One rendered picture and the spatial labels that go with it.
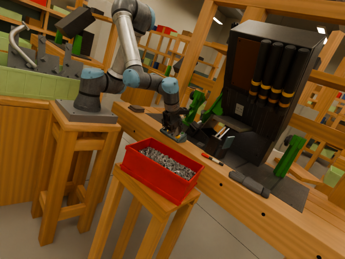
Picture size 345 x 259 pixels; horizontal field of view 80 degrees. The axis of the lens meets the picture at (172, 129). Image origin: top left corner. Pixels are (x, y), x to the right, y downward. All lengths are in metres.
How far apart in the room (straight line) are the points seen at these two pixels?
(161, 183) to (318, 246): 0.64
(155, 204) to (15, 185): 1.20
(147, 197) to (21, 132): 1.01
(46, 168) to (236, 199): 1.17
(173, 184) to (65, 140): 0.63
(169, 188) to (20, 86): 1.11
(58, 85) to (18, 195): 0.84
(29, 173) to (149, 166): 1.10
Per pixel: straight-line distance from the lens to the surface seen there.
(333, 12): 1.67
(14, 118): 1.57
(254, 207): 1.05
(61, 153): 1.24
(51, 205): 1.45
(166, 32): 7.52
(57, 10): 7.60
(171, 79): 0.94
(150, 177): 0.89
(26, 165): 1.75
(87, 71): 1.25
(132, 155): 0.90
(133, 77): 0.90
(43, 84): 1.59
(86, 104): 1.25
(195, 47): 1.92
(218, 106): 1.31
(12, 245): 1.70
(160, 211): 0.85
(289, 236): 1.05
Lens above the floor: 1.31
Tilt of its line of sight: 17 degrees down
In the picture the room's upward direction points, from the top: 21 degrees clockwise
